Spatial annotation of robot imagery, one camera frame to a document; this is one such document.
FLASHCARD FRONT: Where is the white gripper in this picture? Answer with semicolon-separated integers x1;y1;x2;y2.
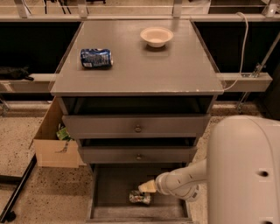
138;172;181;197

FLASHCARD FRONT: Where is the green 7up can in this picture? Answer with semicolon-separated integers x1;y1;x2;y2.
129;190;151;205

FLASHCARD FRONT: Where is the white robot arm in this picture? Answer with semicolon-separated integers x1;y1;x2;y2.
138;115;280;224

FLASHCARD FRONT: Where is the grey bottom drawer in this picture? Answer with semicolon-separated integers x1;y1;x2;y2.
86;164;192;224

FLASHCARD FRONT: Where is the grey drawer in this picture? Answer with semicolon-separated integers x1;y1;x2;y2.
62;115;210;139
79;146;197;164
86;164;192;224

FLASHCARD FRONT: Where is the grey middle drawer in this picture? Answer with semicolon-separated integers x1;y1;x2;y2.
79;146;197;164

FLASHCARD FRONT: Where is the grey top drawer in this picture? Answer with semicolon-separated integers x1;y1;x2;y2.
62;115;210;139

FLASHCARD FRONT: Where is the grey drawer cabinet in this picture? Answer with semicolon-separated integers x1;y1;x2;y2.
50;19;225;173

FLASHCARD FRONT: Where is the blue pepsi can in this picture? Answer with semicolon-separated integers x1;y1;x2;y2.
80;48;113;68

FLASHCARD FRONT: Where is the green snack bag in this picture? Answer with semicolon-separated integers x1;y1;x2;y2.
56;123;71;141

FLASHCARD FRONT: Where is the cardboard box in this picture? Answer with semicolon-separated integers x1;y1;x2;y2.
33;98;81;168

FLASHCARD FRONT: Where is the black floor stand bar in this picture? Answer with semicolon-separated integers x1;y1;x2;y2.
0;156;37;223

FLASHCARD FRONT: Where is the white paper bowl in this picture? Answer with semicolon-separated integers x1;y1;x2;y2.
140;27;173;48

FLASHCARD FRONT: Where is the metal diagonal brace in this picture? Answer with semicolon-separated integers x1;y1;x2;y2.
251;32;280;78

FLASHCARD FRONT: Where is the white cable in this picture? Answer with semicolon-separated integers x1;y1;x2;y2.
222;11;249;92

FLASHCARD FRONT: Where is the black object on rail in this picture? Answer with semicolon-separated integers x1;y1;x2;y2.
0;66;33;81

